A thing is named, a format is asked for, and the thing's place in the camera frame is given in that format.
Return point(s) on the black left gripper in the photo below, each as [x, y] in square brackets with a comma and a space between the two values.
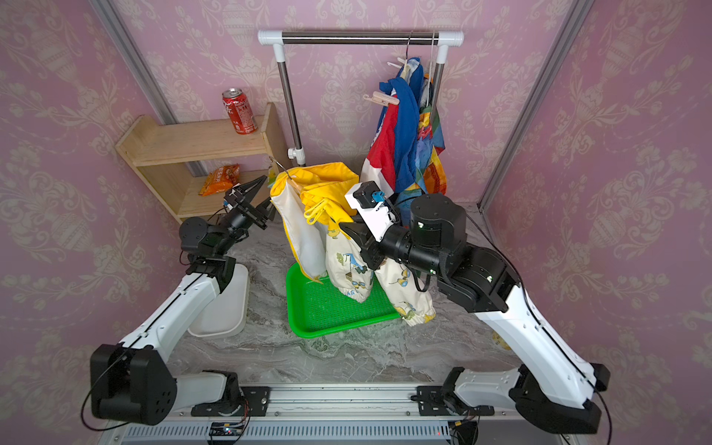
[243, 209]

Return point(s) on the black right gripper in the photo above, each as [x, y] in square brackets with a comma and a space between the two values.
[375, 247]

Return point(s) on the yellow white dinosaur jacket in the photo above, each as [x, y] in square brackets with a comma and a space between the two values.
[311, 221]

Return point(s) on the wooden clothes hanger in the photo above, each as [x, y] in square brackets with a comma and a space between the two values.
[290, 179]

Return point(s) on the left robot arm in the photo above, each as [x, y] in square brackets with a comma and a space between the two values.
[130, 380]

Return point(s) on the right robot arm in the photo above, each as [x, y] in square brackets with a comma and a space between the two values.
[553, 389]

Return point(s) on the orange snack bag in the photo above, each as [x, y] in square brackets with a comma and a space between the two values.
[221, 180]

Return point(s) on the green plastic basket tray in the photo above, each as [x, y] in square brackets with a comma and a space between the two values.
[319, 309]

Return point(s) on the blue red white jacket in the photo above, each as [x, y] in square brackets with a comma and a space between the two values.
[387, 163]

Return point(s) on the wooden two-tier shelf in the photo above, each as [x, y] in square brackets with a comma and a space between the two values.
[160, 154]

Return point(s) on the rainbow striped jacket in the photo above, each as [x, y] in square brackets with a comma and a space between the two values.
[429, 144]

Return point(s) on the red soda can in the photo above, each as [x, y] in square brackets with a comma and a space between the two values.
[239, 111]

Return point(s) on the white plastic bin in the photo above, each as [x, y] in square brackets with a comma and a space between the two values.
[226, 316]

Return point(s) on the pink clothespin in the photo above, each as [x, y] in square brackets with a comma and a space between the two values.
[382, 99]

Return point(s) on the white clothespin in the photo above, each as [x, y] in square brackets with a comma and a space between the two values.
[399, 64]

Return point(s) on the steel clothes rack white joints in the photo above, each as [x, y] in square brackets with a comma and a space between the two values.
[278, 40]

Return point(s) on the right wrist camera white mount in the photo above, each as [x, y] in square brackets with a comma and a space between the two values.
[371, 204]

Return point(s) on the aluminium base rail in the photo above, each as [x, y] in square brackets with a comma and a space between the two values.
[339, 414]

